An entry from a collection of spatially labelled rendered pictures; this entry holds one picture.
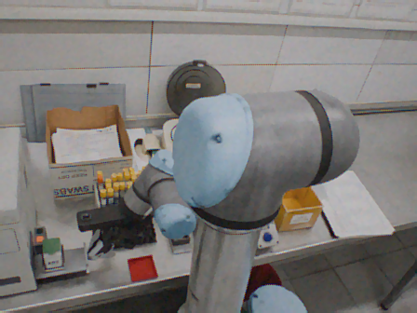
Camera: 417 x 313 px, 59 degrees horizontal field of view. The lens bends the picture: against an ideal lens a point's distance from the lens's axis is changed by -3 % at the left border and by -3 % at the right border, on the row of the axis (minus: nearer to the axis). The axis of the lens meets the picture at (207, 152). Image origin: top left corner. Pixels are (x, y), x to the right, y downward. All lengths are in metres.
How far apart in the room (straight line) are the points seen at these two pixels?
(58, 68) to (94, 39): 0.16
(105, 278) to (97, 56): 0.71
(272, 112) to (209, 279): 0.24
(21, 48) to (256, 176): 1.05
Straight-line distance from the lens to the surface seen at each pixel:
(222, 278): 0.51
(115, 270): 1.05
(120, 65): 1.35
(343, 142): 0.43
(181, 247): 1.08
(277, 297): 0.74
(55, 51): 1.31
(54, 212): 1.19
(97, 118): 1.37
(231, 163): 0.36
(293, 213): 1.16
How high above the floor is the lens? 1.75
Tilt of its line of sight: 38 degrees down
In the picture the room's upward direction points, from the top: 11 degrees clockwise
